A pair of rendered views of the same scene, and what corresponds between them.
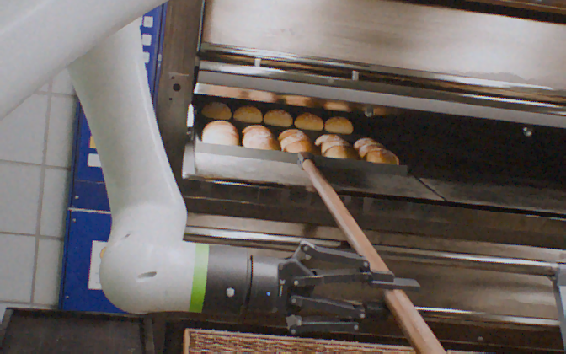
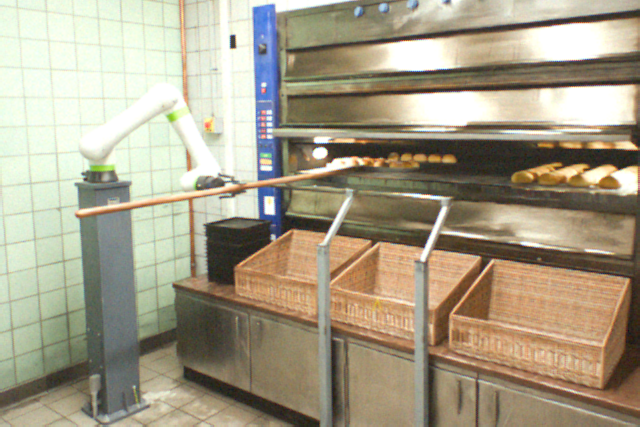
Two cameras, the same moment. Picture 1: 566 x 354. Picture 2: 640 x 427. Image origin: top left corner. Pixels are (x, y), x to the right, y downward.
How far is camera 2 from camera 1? 2.40 m
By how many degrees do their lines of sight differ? 47
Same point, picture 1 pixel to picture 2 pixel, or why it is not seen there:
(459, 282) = (384, 212)
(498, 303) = (398, 221)
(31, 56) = (120, 125)
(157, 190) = (201, 162)
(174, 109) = (284, 148)
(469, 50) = (371, 111)
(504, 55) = (385, 111)
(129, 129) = (189, 145)
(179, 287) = (191, 184)
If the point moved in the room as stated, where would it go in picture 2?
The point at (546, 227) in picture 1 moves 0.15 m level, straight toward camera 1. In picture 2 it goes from (415, 185) to (389, 188)
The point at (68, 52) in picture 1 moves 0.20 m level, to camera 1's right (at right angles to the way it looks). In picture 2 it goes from (131, 124) to (151, 124)
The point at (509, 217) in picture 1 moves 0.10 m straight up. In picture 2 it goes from (399, 182) to (399, 162)
